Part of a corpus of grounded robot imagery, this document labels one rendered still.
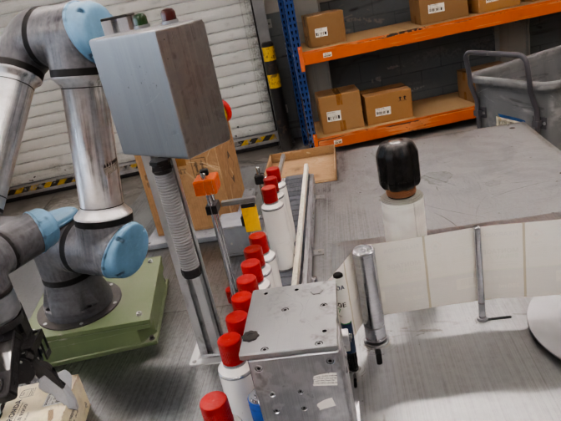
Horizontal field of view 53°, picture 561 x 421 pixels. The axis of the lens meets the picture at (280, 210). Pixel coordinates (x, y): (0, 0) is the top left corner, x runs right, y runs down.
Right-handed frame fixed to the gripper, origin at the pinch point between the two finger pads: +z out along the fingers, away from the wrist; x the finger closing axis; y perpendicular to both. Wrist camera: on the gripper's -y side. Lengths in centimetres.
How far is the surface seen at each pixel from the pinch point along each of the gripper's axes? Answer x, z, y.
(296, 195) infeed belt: -57, -1, 81
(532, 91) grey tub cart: -184, 9, 181
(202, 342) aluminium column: -28.8, 1.1, 14.8
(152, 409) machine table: -18.8, 5.3, 2.8
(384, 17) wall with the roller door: -191, -16, 464
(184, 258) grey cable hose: -32.3, -23.3, 2.3
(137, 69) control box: -33, -54, 3
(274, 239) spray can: -47, -9, 34
